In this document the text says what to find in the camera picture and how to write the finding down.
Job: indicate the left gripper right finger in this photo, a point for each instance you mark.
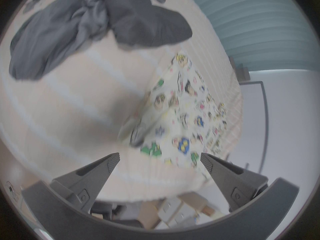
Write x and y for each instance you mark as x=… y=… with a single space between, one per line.
x=235 y=181

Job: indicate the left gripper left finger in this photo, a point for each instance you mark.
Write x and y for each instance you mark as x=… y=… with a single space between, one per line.
x=85 y=181

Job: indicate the white printed pyjama top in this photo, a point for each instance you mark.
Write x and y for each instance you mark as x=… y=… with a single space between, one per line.
x=187 y=109

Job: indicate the bed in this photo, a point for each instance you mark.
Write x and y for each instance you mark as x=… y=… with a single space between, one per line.
x=75 y=109

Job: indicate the pale wooden cabinet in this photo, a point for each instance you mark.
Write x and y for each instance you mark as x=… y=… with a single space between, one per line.
x=172 y=211

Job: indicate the grey bedside table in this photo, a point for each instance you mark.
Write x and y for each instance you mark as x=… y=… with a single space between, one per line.
x=240 y=71

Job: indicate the dark grey garment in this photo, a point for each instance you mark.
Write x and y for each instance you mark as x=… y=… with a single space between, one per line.
x=50 y=41

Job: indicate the blue-green curtain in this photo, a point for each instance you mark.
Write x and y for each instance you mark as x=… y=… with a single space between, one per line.
x=250 y=21

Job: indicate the black garment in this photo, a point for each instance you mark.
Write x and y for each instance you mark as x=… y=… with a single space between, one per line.
x=150 y=26

